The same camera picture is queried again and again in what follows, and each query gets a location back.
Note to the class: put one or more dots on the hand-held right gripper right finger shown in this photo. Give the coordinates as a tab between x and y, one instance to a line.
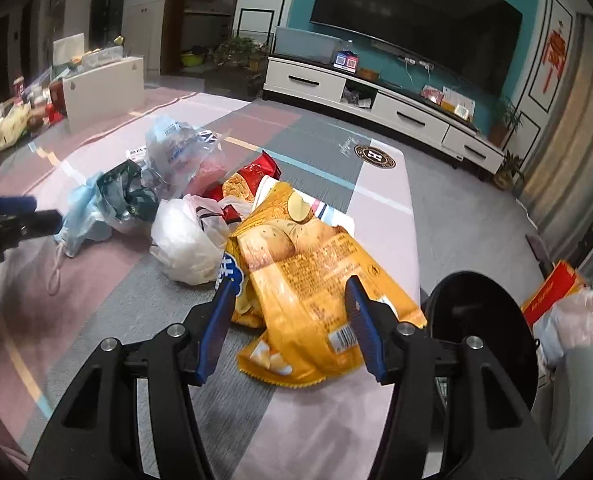
364	332

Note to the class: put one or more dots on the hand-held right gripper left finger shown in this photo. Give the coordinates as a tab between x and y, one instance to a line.
216	332

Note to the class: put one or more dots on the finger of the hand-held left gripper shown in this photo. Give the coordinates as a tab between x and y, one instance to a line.
36	222
6	203

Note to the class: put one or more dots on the blue face mask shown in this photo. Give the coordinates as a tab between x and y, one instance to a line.
84	210

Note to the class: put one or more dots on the yellow potato chip bag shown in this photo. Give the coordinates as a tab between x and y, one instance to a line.
301	270

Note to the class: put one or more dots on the white plastic bag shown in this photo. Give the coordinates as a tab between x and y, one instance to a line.
186	245

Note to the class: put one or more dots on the green bag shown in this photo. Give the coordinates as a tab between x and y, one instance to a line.
121	185

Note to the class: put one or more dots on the black trash bin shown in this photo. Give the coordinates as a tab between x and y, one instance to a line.
476	305

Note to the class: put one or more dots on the red snack bag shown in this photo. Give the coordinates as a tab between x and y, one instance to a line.
240	186

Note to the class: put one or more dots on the clear blue-printed plastic bag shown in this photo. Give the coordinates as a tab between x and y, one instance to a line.
176	145

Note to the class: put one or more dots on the pile of snack packets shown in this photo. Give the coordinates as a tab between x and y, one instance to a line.
14	117

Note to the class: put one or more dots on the white paper label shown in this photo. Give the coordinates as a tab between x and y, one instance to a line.
137	155

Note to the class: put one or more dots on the white board box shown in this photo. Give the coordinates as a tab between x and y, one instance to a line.
104	92

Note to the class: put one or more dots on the pink packet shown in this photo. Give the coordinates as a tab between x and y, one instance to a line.
209	176

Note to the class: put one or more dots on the white paper bag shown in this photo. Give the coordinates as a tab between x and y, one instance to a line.
69	49

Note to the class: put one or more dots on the patterned coffee table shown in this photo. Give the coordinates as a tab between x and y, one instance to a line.
321	150

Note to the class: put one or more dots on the red paper bag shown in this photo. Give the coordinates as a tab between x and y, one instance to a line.
551	290

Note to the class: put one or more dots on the dark floor mat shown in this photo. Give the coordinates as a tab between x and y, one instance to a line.
538	252

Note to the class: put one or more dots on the pink plastic bag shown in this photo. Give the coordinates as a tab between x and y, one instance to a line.
576	322

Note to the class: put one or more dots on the potted plant in round pot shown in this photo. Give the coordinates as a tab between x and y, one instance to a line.
508	172

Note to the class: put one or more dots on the white tv cabinet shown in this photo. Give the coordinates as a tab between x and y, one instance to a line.
406	116

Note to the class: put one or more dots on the green basin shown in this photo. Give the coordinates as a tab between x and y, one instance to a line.
194	60

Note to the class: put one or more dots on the grey sofa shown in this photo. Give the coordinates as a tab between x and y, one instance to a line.
586	400

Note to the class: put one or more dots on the pink red card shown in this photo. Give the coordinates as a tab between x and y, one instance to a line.
432	95

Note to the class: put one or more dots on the white orange desk calendar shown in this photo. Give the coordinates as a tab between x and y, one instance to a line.
459	102

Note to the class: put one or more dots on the potted plant in brown pot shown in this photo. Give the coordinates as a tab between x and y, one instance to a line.
507	120

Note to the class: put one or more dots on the brown wooden box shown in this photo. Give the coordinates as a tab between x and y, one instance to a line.
370	74

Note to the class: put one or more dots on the leafy green plants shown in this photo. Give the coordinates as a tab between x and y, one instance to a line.
239	50

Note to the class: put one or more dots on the small red blue display stand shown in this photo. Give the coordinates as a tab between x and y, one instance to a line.
345	60

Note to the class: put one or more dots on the beige curtain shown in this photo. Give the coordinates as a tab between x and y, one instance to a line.
571	150

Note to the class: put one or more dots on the glass fish tank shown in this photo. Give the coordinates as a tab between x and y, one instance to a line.
309	45

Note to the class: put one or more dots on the large black television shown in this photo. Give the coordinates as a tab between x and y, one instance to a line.
416	25

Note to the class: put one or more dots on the red knot wall ornament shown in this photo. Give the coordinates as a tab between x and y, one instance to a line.
555	55

